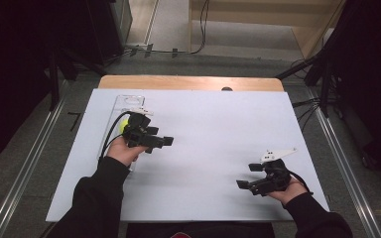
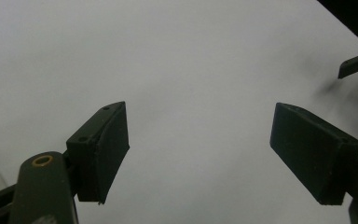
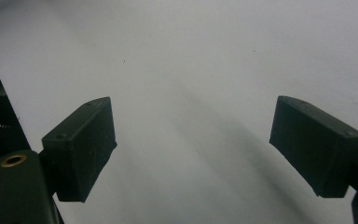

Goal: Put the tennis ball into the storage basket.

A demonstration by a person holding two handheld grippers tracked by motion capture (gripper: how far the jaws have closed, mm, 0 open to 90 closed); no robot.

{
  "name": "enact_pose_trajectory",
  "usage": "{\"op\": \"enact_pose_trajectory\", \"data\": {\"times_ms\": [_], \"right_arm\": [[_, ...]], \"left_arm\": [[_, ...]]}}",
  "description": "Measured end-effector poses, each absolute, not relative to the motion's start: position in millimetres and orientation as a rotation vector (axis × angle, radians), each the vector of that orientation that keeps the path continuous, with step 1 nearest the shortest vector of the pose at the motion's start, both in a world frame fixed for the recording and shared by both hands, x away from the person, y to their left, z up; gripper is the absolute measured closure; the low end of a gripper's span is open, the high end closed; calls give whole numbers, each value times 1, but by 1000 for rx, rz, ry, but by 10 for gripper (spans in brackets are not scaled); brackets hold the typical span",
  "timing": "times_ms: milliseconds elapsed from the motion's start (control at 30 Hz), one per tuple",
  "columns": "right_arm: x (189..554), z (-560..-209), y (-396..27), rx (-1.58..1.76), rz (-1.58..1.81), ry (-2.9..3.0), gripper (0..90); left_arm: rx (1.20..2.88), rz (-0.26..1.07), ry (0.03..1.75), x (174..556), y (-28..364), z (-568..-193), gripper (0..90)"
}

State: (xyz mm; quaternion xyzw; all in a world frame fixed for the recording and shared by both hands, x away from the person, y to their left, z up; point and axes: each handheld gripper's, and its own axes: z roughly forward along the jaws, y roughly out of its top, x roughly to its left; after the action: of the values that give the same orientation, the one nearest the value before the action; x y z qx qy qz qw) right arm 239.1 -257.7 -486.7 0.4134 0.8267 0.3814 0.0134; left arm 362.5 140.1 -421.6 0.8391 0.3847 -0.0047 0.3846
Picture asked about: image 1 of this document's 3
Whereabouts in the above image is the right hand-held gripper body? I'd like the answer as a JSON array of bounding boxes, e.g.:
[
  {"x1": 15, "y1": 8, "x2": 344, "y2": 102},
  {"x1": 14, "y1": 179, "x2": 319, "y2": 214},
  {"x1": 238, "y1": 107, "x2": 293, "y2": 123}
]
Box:
[{"x1": 246, "y1": 147, "x2": 298, "y2": 197}]

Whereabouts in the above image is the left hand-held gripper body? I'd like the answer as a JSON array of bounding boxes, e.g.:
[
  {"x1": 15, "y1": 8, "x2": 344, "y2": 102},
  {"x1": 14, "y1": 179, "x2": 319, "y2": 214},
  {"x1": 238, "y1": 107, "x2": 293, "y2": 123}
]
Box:
[{"x1": 121, "y1": 107, "x2": 166, "y2": 155}]

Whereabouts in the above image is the yellow tennis ball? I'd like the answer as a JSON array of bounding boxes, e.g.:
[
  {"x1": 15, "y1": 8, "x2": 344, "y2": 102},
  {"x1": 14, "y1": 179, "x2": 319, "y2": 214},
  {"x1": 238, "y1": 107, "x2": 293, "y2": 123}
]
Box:
[{"x1": 118, "y1": 118, "x2": 130, "y2": 135}]

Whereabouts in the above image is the clear plastic tray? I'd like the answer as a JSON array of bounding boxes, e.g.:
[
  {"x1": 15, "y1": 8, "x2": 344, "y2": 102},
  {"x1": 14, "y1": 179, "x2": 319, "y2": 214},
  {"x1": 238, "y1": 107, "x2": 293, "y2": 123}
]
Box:
[{"x1": 97, "y1": 94, "x2": 146, "y2": 173}]

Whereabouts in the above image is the person's right hand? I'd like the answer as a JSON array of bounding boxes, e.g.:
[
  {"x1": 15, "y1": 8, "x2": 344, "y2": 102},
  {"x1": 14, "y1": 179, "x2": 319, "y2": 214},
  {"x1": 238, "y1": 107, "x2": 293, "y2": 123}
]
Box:
[{"x1": 265, "y1": 178, "x2": 308, "y2": 206}]

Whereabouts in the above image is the person's left hand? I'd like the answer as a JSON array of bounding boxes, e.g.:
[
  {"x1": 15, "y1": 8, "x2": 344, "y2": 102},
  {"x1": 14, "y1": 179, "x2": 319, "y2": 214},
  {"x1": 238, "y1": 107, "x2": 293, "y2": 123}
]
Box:
[{"x1": 106, "y1": 135, "x2": 151, "y2": 168}]

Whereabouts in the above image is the white table board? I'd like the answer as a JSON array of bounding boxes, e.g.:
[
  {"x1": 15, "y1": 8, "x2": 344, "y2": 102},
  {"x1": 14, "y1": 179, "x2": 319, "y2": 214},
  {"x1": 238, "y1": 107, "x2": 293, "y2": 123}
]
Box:
[{"x1": 45, "y1": 87, "x2": 331, "y2": 223}]

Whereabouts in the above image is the wooden table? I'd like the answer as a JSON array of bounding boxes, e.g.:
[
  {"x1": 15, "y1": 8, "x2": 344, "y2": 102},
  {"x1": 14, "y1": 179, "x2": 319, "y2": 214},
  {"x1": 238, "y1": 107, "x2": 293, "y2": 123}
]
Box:
[{"x1": 97, "y1": 74, "x2": 285, "y2": 93}]

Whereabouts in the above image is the dark cabinet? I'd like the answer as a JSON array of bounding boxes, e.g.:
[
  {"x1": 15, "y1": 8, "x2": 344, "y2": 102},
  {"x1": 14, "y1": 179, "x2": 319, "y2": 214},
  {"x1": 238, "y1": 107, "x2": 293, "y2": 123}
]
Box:
[{"x1": 87, "y1": 0, "x2": 134, "y2": 65}]

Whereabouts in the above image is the light wooden furniture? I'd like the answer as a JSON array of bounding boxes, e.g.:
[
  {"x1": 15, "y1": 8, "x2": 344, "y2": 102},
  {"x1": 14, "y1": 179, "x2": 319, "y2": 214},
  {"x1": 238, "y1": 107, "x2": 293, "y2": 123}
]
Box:
[{"x1": 188, "y1": 0, "x2": 346, "y2": 60}]

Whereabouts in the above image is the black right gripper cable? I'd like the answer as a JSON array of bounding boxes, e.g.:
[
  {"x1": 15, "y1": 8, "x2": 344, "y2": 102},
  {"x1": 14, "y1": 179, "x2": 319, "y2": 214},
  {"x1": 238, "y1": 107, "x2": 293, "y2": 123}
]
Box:
[{"x1": 275, "y1": 167, "x2": 315, "y2": 196}]

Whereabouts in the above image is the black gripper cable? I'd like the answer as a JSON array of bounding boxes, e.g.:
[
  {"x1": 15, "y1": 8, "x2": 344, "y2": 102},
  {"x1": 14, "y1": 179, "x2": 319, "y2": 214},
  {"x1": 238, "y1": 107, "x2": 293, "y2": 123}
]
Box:
[
  {"x1": 98, "y1": 110, "x2": 134, "y2": 164},
  {"x1": 275, "y1": 167, "x2": 315, "y2": 196}
]

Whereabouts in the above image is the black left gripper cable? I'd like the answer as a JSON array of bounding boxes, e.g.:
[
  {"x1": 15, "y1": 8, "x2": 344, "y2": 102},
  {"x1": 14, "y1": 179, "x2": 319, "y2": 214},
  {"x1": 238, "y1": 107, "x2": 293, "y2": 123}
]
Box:
[{"x1": 98, "y1": 110, "x2": 134, "y2": 164}]

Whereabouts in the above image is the metal floor rail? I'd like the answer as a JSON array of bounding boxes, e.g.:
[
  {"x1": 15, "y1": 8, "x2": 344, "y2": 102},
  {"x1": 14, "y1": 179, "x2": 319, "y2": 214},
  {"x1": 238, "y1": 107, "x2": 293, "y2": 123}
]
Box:
[
  {"x1": 0, "y1": 97, "x2": 67, "y2": 238},
  {"x1": 307, "y1": 88, "x2": 381, "y2": 238}
]

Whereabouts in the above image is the bundle of black floor cables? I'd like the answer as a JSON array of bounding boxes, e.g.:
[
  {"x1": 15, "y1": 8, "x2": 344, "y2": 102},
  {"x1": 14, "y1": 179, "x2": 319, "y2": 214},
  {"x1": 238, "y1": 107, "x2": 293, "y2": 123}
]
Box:
[{"x1": 292, "y1": 96, "x2": 322, "y2": 131}]

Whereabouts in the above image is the black stand with cables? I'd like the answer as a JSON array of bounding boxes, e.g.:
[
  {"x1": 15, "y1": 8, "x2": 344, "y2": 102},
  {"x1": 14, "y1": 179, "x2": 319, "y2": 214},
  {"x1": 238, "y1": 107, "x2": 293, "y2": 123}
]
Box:
[{"x1": 275, "y1": 49, "x2": 342, "y2": 119}]

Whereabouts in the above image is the black hanging cable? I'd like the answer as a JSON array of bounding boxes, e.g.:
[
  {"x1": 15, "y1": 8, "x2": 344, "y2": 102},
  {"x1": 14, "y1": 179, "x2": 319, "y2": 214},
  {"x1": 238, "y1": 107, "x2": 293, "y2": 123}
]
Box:
[{"x1": 189, "y1": 0, "x2": 211, "y2": 56}]

